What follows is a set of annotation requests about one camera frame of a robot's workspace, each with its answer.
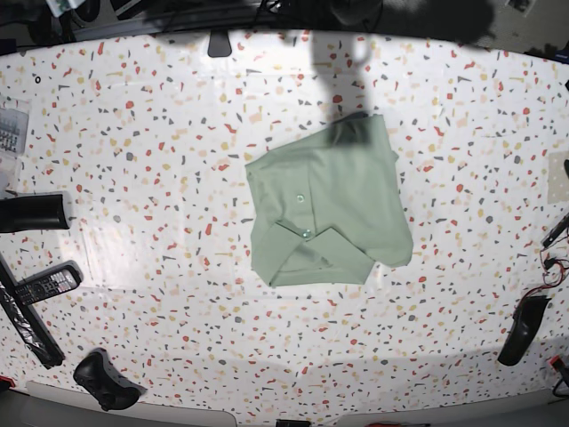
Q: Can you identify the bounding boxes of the black TV remote control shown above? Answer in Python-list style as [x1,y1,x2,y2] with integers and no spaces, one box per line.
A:
[15,262,83,306]

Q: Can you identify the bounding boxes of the long black bar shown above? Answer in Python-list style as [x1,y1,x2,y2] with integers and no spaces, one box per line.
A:
[1,259,65,369]

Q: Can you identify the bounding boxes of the terrazzo patterned table cloth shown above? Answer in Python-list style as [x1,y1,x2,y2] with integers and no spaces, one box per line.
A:
[1,31,568,425]

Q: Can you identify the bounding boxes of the black cylindrical handle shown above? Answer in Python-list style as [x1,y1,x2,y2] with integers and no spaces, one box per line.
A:
[1,193,70,233]

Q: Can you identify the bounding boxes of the small red clip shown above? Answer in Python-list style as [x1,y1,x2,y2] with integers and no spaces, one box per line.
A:
[549,356,565,372]

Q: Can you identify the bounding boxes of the green T-shirt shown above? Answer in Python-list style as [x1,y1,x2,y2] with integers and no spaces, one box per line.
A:
[245,115,413,287]

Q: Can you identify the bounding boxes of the black game controller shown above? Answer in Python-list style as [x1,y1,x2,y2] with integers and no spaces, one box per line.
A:
[73,349,146,412]

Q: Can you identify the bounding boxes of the clear plastic parts box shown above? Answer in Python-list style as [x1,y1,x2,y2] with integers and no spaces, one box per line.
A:
[0,109,28,156]

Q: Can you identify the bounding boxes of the red and black wires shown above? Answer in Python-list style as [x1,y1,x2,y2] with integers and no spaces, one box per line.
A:
[517,248,569,312]

